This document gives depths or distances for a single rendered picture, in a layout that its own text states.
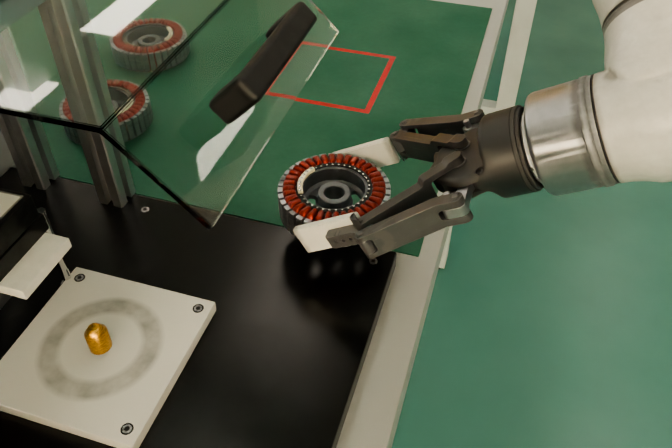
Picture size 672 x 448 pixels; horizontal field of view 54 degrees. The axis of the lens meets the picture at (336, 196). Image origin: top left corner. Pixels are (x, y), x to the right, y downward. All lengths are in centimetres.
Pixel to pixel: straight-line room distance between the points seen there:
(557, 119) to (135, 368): 40
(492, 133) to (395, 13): 64
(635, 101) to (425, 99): 47
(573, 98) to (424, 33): 60
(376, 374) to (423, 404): 87
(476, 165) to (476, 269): 118
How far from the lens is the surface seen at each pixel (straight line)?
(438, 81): 99
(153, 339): 62
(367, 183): 66
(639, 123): 52
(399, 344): 64
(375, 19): 115
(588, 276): 181
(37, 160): 81
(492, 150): 56
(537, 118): 54
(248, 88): 39
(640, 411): 160
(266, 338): 62
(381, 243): 57
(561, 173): 54
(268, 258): 68
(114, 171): 74
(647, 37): 54
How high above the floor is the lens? 127
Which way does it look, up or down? 42 degrees down
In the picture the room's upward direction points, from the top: straight up
